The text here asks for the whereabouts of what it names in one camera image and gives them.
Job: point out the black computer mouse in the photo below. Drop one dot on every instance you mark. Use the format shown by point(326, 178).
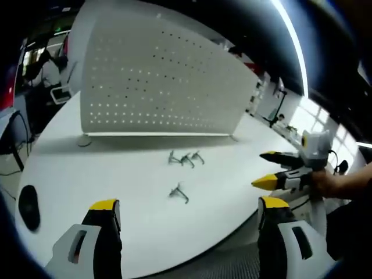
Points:
point(29, 207)

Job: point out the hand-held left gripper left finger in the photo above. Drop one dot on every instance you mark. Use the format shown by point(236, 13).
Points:
point(87, 241)

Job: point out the black floor stand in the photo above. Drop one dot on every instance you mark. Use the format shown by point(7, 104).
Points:
point(276, 110)

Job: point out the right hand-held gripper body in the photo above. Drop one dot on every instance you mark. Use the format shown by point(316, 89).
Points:
point(315, 148)

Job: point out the white office chair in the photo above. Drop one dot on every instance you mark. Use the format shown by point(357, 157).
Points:
point(59, 94)

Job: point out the white perforated mounting plate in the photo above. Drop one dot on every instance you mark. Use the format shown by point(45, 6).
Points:
point(162, 78)

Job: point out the ceiling light strip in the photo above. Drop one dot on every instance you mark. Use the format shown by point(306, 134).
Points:
point(296, 46)

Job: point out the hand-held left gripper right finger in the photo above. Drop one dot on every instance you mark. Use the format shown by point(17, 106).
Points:
point(279, 241)

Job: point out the person's right hand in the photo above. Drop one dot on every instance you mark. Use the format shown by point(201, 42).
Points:
point(328, 184)

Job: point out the person's dark clothing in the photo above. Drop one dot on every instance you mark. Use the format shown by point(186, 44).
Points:
point(353, 229)

